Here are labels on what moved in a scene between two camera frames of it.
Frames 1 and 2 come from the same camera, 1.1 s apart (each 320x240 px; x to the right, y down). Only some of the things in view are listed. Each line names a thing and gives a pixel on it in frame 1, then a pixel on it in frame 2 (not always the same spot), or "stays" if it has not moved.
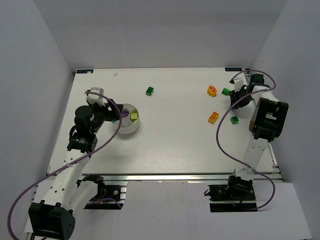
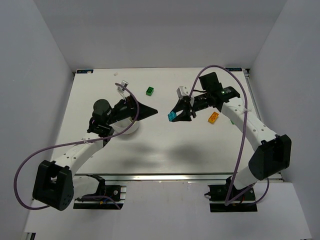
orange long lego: x=213 y=117 stays
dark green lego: x=149 y=91 stays
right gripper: x=238 y=97 -> x=191 y=107
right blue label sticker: x=233 y=69 stays
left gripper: x=114 y=113 -> x=135 y=109
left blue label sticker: x=84 y=71 stays
